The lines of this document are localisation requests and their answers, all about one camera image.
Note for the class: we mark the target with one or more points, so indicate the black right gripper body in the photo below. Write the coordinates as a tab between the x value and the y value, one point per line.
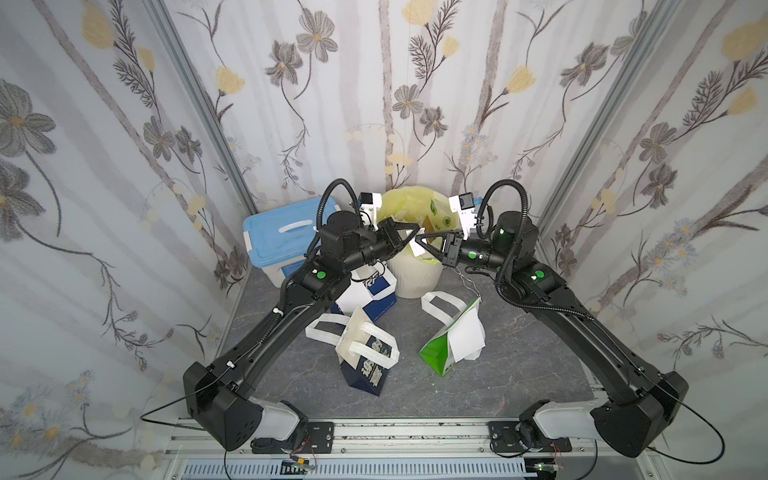
450	248

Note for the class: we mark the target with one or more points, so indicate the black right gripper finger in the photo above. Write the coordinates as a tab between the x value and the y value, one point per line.
433	246
427	237

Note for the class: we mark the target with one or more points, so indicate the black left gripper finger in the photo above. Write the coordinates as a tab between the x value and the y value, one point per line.
402	226
401	242

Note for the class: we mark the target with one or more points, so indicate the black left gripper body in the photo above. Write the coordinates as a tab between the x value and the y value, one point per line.
389	239

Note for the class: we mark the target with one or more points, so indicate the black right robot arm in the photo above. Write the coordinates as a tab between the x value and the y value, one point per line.
640	403

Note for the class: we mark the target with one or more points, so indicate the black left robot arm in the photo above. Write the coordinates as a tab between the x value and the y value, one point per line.
218	396

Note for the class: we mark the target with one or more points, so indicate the navy takeout bag by bin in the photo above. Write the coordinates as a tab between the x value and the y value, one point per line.
372	288

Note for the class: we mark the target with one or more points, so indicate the green and white takeout bag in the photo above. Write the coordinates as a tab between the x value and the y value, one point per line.
462	336

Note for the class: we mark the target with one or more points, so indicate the brown cardboard piece in bin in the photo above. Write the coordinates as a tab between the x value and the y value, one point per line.
427	225

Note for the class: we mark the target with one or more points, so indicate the white round trash bin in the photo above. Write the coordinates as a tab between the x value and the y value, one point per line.
416	275

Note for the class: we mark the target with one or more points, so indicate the yellow-green bin liner bag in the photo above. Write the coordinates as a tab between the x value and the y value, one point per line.
415	203

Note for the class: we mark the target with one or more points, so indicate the white box with blue lid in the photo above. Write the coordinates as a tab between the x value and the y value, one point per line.
277	240

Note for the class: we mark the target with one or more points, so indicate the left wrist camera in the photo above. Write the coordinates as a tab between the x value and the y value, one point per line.
369	204

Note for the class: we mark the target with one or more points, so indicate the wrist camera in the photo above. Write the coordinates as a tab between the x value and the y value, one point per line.
464	206
369	204

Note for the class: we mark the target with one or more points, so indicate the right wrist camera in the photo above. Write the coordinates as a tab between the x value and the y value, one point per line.
464	206

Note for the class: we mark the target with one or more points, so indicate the navy bag with white handles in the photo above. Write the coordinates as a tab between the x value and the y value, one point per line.
365	351

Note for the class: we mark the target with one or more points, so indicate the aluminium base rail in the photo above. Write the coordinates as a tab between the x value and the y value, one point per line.
417	448

